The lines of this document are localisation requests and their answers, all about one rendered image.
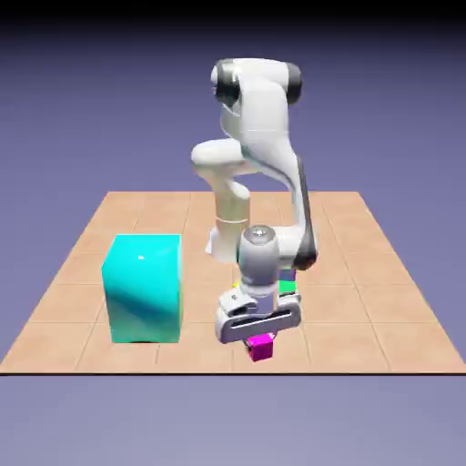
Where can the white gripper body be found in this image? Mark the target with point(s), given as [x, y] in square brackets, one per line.
[255, 323]

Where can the small magenta cube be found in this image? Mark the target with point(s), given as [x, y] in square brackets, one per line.
[261, 348]

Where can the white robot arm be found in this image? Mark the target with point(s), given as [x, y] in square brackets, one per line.
[263, 120]

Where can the small green cube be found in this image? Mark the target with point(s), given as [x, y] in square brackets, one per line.
[287, 284]

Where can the large cyan box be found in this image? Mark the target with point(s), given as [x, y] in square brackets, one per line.
[142, 287]

